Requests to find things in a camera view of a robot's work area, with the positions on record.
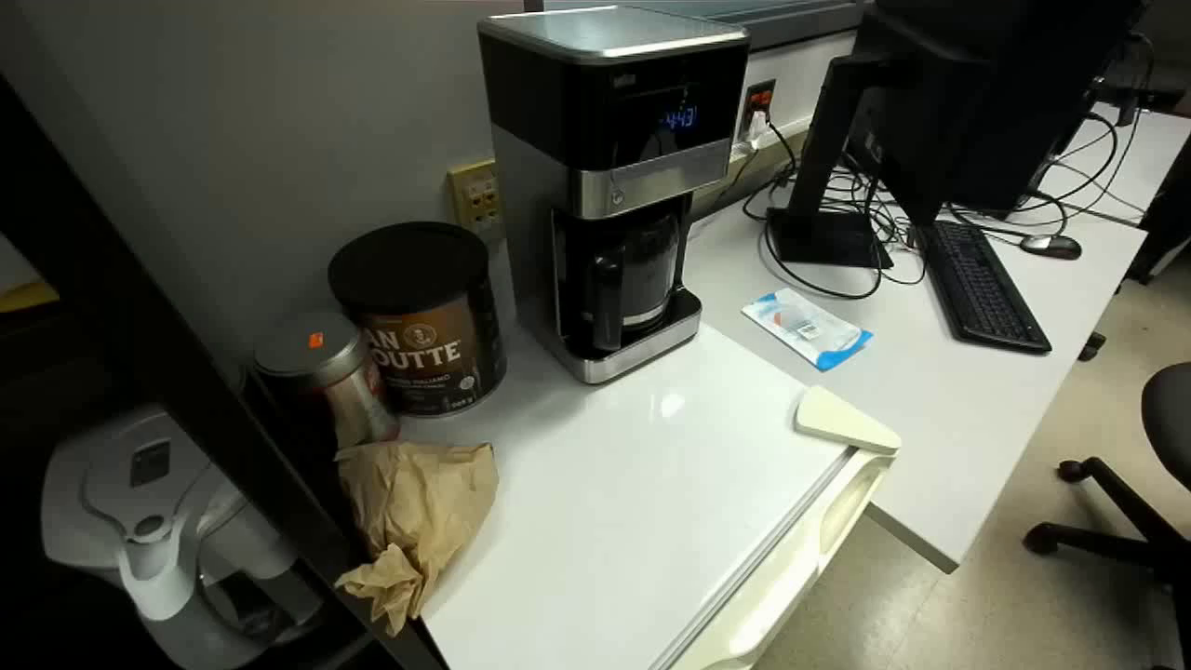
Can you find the glass coffee carafe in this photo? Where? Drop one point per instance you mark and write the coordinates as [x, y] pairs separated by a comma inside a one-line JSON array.
[[640, 268]]

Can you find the brown coffee can black lid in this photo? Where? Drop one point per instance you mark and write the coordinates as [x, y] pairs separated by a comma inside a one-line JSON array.
[[429, 340]]

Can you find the black silver coffee machine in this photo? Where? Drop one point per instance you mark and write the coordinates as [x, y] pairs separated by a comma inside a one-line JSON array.
[[559, 114]]

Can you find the white mini fridge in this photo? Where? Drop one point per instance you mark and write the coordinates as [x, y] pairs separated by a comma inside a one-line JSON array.
[[633, 508]]

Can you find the blue white wipes packet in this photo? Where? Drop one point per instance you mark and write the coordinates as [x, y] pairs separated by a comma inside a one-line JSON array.
[[806, 329]]

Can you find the crumpled brown paper bag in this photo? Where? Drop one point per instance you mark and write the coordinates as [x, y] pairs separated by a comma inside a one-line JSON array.
[[414, 504]]

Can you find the steel canister orange dot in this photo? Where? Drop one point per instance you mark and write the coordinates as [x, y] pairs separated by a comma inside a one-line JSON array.
[[315, 355]]

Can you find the black computer keyboard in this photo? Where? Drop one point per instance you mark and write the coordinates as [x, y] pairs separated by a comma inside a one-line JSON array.
[[984, 290]]

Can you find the black monitor with stand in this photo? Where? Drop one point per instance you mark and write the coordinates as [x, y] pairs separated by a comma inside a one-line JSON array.
[[979, 87]]

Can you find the black computer mouse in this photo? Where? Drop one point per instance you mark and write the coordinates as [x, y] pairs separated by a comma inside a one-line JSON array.
[[1049, 248]]

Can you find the white water filter pitcher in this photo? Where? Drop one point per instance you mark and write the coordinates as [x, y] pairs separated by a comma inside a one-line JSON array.
[[135, 485]]

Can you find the yellow flat item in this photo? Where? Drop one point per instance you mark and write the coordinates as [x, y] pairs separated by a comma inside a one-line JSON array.
[[22, 294]]

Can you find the black office chair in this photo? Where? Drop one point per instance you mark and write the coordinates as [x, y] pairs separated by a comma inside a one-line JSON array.
[[1160, 523]]

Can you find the beige wall outlet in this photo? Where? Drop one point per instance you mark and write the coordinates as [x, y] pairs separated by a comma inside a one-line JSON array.
[[472, 196]]

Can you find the wall power socket red switch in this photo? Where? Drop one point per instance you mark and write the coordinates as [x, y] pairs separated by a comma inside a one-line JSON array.
[[759, 105]]

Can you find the black shelf frame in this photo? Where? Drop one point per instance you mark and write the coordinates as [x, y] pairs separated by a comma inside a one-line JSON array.
[[135, 337]]

